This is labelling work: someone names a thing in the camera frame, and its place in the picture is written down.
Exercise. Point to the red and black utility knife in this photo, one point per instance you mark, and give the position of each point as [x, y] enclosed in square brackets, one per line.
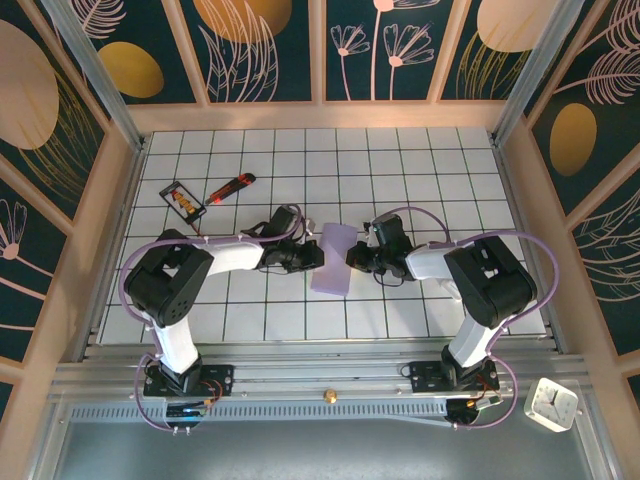
[230, 189]

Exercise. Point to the wall panel, feather, gold oval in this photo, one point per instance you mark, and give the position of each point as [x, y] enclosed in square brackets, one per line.
[130, 70]

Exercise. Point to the wall panel, large cream circle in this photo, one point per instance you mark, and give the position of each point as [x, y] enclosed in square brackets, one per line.
[25, 90]

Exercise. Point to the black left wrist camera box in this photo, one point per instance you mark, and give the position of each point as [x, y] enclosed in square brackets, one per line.
[284, 222]

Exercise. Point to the black battery pack, red lead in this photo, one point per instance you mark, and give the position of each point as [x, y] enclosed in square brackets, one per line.
[182, 201]

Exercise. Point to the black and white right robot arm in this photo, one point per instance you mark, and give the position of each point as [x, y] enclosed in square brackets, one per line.
[490, 280]

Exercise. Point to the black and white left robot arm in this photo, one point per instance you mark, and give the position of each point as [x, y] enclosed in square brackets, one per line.
[170, 280]

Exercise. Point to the wall panel, gold oval, branch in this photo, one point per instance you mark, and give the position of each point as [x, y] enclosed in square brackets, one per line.
[575, 140]

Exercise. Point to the lilac paper sheet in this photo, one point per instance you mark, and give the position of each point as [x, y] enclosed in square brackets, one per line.
[332, 281]

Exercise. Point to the white square clock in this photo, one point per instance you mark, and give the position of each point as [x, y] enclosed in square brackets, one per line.
[550, 405]

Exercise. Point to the aluminium side rail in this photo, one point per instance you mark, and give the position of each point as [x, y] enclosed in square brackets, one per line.
[112, 250]
[530, 250]

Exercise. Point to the brass knob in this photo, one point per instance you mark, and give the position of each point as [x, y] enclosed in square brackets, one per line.
[329, 396]

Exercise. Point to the wall panel, cream circle, gold lines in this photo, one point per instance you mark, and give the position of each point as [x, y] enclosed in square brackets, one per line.
[500, 25]

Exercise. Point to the aluminium frame beam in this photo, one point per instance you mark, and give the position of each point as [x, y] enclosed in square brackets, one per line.
[320, 372]

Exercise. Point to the small controller board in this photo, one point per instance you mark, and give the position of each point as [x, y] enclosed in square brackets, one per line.
[185, 411]

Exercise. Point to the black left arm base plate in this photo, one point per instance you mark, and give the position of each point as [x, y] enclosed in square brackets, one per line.
[220, 380]

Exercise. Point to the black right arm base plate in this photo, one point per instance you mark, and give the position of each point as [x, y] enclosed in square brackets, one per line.
[425, 376]

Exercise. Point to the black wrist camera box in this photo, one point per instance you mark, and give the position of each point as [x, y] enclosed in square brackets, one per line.
[284, 222]
[390, 231]

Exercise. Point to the wall panel, single pink flower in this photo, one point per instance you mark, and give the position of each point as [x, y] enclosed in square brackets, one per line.
[20, 280]

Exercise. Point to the wall panel, pink leaf outlines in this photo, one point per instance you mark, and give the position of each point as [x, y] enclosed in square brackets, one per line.
[610, 260]

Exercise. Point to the wall panel, gold circle, leaves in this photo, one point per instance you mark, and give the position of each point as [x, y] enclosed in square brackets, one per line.
[240, 20]

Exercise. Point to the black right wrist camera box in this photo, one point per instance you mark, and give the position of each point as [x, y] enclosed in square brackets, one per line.
[390, 231]

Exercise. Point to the aluminium corner post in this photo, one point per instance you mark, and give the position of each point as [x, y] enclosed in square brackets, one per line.
[95, 70]
[530, 75]

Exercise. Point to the wall panel, pink flowers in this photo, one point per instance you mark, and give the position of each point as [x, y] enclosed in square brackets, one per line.
[360, 75]

